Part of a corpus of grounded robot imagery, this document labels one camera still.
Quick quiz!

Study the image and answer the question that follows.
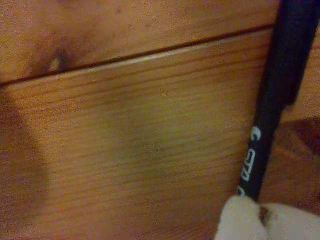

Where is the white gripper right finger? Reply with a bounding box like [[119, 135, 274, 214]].
[[259, 202, 320, 240]]

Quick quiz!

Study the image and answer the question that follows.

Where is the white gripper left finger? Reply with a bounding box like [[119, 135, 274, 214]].
[[216, 194, 269, 240]]

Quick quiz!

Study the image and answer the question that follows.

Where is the black pen with red end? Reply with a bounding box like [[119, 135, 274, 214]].
[[236, 0, 320, 203]]

